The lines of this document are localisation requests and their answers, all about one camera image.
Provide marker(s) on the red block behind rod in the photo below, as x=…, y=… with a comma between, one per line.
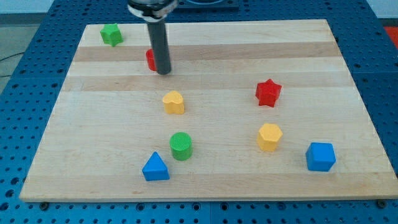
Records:
x=150, y=60

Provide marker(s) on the green cylinder block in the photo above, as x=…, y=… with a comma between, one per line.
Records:
x=181, y=146

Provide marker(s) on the yellow heart block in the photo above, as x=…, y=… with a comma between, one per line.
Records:
x=173, y=103

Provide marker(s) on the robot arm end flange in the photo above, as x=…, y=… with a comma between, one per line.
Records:
x=151, y=10

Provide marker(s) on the yellow hexagon block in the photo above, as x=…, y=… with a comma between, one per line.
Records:
x=268, y=137

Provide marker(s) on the wooden board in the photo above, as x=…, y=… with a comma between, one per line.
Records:
x=109, y=118

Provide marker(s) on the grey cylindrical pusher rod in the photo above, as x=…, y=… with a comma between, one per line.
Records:
x=160, y=47

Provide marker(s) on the blue cube block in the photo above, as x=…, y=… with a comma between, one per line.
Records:
x=320, y=156

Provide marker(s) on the blue triangle block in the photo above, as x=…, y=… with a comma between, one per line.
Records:
x=155, y=168

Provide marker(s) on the red star block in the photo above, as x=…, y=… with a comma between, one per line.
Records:
x=268, y=93

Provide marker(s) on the dark blue base plate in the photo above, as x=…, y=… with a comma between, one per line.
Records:
x=207, y=4

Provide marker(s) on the green star block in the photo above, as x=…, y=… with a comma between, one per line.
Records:
x=111, y=34

